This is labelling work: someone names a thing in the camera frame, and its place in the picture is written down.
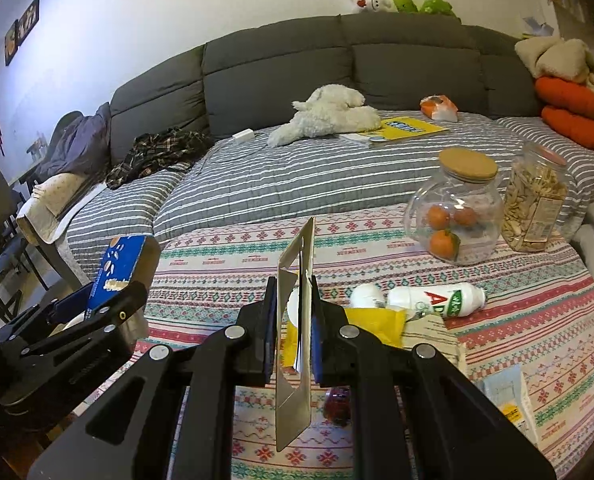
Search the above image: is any small white bottle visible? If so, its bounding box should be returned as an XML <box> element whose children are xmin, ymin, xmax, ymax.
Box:
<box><xmin>349</xmin><ymin>283</ymin><xmax>389</xmax><ymax>309</ymax></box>

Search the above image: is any cream pillow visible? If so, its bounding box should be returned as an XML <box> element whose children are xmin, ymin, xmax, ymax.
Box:
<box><xmin>16</xmin><ymin>172</ymin><xmax>108</xmax><ymax>246</ymax></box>

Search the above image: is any white plush dog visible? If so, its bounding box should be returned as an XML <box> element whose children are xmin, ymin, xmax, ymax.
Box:
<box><xmin>267</xmin><ymin>84</ymin><xmax>382</xmax><ymax>148</ymax></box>

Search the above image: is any small white plush toy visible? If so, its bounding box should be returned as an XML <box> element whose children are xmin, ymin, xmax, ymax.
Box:
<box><xmin>347</xmin><ymin>0</ymin><xmax>392</xmax><ymax>15</ymax></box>

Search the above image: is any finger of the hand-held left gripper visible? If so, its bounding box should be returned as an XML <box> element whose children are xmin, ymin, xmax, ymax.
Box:
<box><xmin>0</xmin><ymin>280</ymin><xmax>150</xmax><ymax>406</ymax></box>
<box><xmin>47</xmin><ymin>282</ymin><xmax>100</xmax><ymax>326</ymax></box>

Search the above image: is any beige fleece blanket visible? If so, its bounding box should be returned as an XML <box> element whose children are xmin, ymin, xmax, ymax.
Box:
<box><xmin>514</xmin><ymin>36</ymin><xmax>594</xmax><ymax>111</ymax></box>

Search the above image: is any patterned pink green blanket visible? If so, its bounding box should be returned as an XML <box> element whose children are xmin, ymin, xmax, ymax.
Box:
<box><xmin>72</xmin><ymin>202</ymin><xmax>594</xmax><ymax>480</ymax></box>

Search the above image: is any clear plastic snack jar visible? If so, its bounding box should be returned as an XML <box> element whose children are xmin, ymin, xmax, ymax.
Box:
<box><xmin>501</xmin><ymin>141</ymin><xmax>575</xmax><ymax>253</ymax></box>

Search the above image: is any dark plaid shirt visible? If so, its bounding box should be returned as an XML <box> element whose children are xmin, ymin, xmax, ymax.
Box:
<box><xmin>106</xmin><ymin>127</ymin><xmax>213</xmax><ymax>191</ymax></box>

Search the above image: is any brown paper bag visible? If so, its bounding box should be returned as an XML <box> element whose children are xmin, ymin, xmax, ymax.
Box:
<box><xmin>399</xmin><ymin>312</ymin><xmax>468</xmax><ymax>381</ymax></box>

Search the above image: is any large white labelled bottle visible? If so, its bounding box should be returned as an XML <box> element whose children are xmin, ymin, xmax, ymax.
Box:
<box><xmin>387</xmin><ymin>282</ymin><xmax>486</xmax><ymax>318</ymax></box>

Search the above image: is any yellow book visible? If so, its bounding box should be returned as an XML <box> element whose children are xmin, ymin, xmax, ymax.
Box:
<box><xmin>338</xmin><ymin>116</ymin><xmax>450</xmax><ymax>148</ymax></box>

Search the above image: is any yellow wrapper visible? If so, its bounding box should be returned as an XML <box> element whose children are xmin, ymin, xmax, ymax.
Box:
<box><xmin>283</xmin><ymin>307</ymin><xmax>408</xmax><ymax>371</ymax></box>

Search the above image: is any green plush toy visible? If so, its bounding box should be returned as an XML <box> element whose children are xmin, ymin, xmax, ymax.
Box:
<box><xmin>418</xmin><ymin>0</ymin><xmax>456</xmax><ymax>17</ymax></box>

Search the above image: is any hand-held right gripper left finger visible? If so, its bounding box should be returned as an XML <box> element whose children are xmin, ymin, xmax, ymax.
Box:
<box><xmin>27</xmin><ymin>276</ymin><xmax>279</xmax><ymax>480</ymax></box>

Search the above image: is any white paper packet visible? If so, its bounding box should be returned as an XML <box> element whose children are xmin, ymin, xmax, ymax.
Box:
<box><xmin>479</xmin><ymin>364</ymin><xmax>540</xmax><ymax>446</ymax></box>

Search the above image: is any dark jacket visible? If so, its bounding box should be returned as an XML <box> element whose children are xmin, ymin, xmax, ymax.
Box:
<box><xmin>36</xmin><ymin>102</ymin><xmax>113</xmax><ymax>181</ymax></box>

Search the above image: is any orange white snack bag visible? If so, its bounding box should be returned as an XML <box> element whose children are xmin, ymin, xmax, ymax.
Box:
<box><xmin>419</xmin><ymin>94</ymin><xmax>460</xmax><ymax>123</ymax></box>

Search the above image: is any orange cushion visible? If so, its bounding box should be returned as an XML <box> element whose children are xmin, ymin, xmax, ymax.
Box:
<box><xmin>541</xmin><ymin>105</ymin><xmax>594</xmax><ymax>153</ymax></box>
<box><xmin>534</xmin><ymin>76</ymin><xmax>594</xmax><ymax>121</ymax></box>

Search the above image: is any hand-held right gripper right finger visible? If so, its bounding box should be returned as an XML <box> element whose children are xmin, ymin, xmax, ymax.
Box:
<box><xmin>309</xmin><ymin>276</ymin><xmax>558</xmax><ymax>480</ymax></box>

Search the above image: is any grey sofa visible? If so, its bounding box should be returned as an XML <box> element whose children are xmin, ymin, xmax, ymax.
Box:
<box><xmin>108</xmin><ymin>10</ymin><xmax>548</xmax><ymax>141</ymax></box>

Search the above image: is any glass jar with cork lid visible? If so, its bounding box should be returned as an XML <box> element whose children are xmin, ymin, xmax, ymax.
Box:
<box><xmin>403</xmin><ymin>147</ymin><xmax>505</xmax><ymax>266</ymax></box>

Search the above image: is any grey striped blanket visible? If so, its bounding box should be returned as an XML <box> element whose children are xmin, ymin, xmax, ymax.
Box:
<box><xmin>64</xmin><ymin>110</ymin><xmax>594</xmax><ymax>281</ymax></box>

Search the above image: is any blue cardboard box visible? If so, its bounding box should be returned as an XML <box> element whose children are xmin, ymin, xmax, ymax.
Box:
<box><xmin>86</xmin><ymin>234</ymin><xmax>162</xmax><ymax>321</ymax></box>

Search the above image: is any dark framed wall picture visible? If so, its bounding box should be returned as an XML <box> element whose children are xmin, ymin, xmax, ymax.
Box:
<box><xmin>4</xmin><ymin>21</ymin><xmax>18</xmax><ymax>67</ymax></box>
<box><xmin>17</xmin><ymin>0</ymin><xmax>40</xmax><ymax>46</ymax></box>

